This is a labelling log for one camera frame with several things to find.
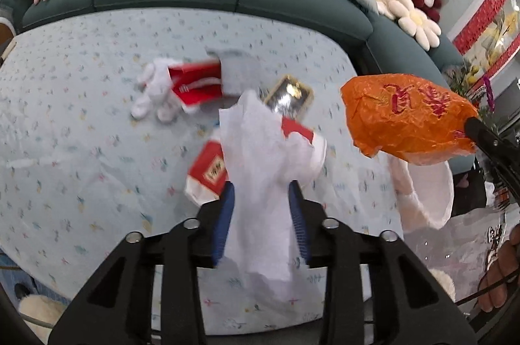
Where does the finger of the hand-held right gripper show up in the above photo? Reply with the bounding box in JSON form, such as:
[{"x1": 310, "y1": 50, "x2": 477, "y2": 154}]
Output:
[{"x1": 463, "y1": 117, "x2": 520, "y2": 208}]

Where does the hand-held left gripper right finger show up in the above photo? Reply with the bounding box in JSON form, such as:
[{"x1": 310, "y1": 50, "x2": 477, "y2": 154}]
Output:
[{"x1": 288, "y1": 180, "x2": 478, "y2": 345}]

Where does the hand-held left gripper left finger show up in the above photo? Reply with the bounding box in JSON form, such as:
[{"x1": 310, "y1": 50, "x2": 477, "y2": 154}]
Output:
[{"x1": 48, "y1": 180, "x2": 236, "y2": 345}]

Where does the white tissue paper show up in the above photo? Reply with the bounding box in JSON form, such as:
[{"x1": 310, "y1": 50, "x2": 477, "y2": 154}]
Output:
[{"x1": 218, "y1": 89, "x2": 328, "y2": 289}]

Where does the orange plastic bag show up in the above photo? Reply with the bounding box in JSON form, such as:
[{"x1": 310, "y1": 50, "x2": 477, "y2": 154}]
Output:
[{"x1": 340, "y1": 74, "x2": 480, "y2": 166}]

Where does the grey drawstring pouch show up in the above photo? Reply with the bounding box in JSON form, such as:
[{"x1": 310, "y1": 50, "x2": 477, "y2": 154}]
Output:
[{"x1": 206, "y1": 48, "x2": 264, "y2": 98}]

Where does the white sock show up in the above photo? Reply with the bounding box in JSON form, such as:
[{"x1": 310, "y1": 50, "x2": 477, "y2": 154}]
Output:
[{"x1": 130, "y1": 58, "x2": 181, "y2": 123}]

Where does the potted plant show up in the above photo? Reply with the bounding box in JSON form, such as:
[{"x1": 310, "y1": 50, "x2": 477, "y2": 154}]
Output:
[{"x1": 445, "y1": 61, "x2": 496, "y2": 118}]

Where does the shiny gold box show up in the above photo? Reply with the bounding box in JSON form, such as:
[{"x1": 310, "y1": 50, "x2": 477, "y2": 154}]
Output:
[{"x1": 262, "y1": 75, "x2": 315, "y2": 122}]

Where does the floral light blue tablecloth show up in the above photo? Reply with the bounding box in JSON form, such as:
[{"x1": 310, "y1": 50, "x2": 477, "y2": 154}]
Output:
[{"x1": 0, "y1": 7, "x2": 411, "y2": 335}]

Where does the cream fluffy rug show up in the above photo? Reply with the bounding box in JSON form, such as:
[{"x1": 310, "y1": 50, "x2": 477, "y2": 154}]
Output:
[{"x1": 18, "y1": 294, "x2": 66, "y2": 333}]

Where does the round brown stool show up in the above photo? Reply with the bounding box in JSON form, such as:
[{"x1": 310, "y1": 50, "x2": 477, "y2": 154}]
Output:
[{"x1": 0, "y1": 16, "x2": 17, "y2": 63}]

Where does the red wall banner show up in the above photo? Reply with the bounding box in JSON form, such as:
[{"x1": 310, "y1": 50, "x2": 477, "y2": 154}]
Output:
[{"x1": 453, "y1": 0, "x2": 520, "y2": 82}]

